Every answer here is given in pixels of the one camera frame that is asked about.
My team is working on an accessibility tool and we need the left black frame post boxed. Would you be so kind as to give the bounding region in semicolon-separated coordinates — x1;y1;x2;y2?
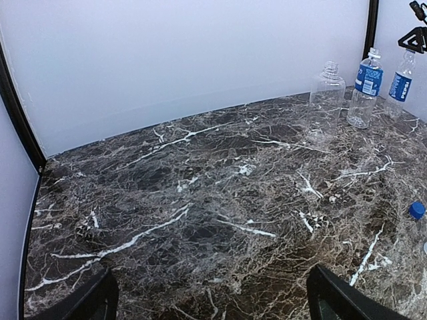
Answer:
0;43;47;167

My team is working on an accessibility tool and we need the right black frame post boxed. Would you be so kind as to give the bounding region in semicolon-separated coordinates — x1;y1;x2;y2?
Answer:
362;0;380;59

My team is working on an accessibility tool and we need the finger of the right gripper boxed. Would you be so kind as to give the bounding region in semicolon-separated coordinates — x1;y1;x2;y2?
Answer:
398;27;427;53

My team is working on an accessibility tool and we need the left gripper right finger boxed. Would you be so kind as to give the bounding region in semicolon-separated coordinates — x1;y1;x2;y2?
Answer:
306;265;406;320

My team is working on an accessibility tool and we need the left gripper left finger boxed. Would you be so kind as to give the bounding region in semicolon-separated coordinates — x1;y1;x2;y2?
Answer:
35;269;119;319

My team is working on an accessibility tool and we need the white cap water bottle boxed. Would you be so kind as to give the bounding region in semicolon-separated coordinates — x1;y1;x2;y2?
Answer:
346;47;384;129

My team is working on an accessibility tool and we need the blue cap water bottle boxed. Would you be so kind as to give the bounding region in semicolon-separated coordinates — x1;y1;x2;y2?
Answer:
384;49;416;119

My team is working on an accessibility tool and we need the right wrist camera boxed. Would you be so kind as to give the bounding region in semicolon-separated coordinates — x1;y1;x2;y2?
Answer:
409;1;427;24

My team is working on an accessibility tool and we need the black frame post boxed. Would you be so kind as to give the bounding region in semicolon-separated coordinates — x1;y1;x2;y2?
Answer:
0;43;47;167
362;0;380;59

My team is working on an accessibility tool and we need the clear unlabeled plastic bottle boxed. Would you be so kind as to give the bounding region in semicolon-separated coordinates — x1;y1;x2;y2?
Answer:
310;61;346;113

